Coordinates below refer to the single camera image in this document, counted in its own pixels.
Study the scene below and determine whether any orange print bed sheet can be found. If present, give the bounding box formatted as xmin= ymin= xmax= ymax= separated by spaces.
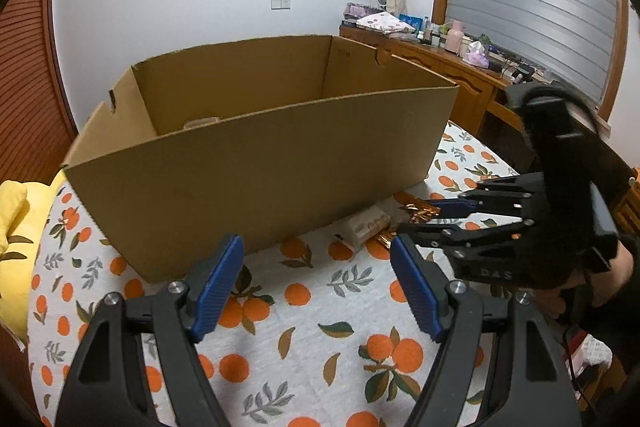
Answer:
xmin=27 ymin=120 xmax=522 ymax=427

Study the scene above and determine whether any person's right hand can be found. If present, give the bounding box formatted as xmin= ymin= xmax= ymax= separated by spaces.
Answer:
xmin=534 ymin=242 xmax=634 ymax=319

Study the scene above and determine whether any wooden sideboard cabinet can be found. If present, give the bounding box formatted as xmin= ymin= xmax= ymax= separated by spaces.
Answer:
xmin=340 ymin=24 xmax=522 ymax=135

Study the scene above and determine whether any yellow plush toy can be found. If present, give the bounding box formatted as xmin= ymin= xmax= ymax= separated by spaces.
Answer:
xmin=0 ymin=171 xmax=66 ymax=345

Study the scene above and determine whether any gold foil candy wrapper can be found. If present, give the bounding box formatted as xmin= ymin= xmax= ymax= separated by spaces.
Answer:
xmin=374 ymin=191 xmax=440 ymax=251

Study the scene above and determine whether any folded floral cloth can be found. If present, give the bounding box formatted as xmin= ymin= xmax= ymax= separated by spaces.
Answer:
xmin=356 ymin=12 xmax=416 ymax=35

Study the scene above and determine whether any white wrapped snack bar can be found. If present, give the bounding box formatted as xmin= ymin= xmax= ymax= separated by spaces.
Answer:
xmin=334 ymin=205 xmax=390 ymax=251

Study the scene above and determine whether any pink bottle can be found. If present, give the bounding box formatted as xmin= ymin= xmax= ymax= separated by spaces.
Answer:
xmin=445 ymin=20 xmax=464 ymax=55

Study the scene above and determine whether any brown cardboard box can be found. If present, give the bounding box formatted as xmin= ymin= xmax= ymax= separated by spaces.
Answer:
xmin=64 ymin=36 xmax=457 ymax=283

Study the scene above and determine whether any white wall switch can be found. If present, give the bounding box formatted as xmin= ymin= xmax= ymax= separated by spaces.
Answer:
xmin=270 ymin=0 xmax=291 ymax=11

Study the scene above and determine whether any pink tissue pack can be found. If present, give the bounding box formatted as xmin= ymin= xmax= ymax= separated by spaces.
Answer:
xmin=462 ymin=40 xmax=489 ymax=69

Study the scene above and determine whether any wooden louvered wardrobe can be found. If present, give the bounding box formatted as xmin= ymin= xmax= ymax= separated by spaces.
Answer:
xmin=0 ymin=0 xmax=77 ymax=184

